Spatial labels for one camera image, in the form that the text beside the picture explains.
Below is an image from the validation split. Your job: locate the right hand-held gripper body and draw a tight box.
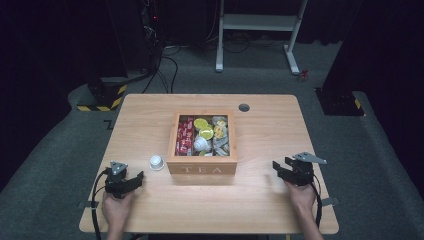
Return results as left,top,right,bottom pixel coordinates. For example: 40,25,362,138
284,151,328,187

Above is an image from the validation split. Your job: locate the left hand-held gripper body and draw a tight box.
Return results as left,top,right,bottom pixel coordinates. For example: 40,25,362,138
104,160,130,200

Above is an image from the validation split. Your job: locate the white coffee capsule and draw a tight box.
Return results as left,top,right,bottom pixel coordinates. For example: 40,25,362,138
193,136,211,152
148,154,166,172

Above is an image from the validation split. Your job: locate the wooden tea box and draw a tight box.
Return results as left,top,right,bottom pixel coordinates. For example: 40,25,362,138
166,110,239,176

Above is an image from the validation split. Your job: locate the person's right hand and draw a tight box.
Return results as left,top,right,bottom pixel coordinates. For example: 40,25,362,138
284,180,318,214

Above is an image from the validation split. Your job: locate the person's left hand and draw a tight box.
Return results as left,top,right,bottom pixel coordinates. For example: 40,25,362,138
101,190,137,232

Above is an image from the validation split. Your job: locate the grey tape strip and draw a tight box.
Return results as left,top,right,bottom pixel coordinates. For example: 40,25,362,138
321,196,341,207

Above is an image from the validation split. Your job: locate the row of red packets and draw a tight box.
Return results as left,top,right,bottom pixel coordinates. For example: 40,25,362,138
175,116,195,157

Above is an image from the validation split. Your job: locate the pile of grey tea bags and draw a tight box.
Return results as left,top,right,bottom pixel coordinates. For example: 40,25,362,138
211,115,231,157

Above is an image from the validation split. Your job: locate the black stand base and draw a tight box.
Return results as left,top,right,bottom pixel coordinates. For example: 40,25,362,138
314,87,365,117

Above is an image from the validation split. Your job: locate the black yellow striped base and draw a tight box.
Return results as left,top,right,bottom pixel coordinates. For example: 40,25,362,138
76,77,128,113

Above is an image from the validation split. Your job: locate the small red floor object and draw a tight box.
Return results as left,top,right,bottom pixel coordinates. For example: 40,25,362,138
296,68,310,83

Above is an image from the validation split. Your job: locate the dark equipment rack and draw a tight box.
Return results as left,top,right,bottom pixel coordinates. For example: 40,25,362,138
138,0,165,75

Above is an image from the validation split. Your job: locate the white metal stand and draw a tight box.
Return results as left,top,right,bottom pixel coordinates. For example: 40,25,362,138
215,0,309,76

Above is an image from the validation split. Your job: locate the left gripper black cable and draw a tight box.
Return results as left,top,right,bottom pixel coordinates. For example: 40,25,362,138
90,167,112,240

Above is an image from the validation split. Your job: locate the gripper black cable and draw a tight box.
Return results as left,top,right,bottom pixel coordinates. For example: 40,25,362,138
310,173,324,230
90,167,112,240

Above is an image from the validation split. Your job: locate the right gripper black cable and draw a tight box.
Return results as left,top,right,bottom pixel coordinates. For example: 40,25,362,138
310,173,324,230

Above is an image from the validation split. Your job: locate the black floor cable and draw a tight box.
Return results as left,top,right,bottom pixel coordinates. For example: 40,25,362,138
141,46,183,95

